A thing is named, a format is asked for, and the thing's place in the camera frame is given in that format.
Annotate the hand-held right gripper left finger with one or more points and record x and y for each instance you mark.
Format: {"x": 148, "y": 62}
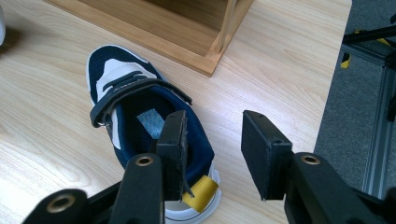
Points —
{"x": 171, "y": 155}

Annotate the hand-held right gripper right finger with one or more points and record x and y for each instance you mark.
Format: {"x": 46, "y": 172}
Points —
{"x": 267, "y": 155}

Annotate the navy and white sneaker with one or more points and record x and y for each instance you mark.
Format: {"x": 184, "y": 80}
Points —
{"x": 137, "y": 102}

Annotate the wooden shoe rack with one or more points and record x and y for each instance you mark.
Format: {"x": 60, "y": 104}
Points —
{"x": 174, "y": 28}

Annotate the black metal stand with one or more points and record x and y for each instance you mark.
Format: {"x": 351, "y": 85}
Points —
{"x": 373, "y": 34}

